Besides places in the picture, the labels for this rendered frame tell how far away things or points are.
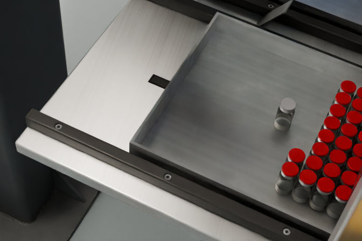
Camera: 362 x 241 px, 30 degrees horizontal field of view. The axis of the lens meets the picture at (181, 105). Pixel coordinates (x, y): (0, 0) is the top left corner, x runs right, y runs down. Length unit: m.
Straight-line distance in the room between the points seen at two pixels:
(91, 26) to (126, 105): 1.34
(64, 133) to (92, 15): 1.43
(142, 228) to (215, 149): 0.95
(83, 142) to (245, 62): 0.27
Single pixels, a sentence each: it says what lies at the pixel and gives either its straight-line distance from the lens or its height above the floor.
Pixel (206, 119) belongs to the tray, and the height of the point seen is 0.88.
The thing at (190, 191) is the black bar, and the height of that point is 0.90.
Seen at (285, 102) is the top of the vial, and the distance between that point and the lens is 0.87.
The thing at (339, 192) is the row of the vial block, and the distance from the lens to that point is 0.81.
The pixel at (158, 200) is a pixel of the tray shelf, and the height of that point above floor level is 0.88.
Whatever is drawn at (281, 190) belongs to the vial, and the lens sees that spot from 0.84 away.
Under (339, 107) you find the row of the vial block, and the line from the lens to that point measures 0.89.
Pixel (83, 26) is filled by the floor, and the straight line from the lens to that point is 2.23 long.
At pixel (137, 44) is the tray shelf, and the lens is 0.98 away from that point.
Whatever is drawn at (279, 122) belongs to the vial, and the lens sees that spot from 0.89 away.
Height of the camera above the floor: 1.60
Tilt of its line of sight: 52 degrees down
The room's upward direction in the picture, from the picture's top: 6 degrees clockwise
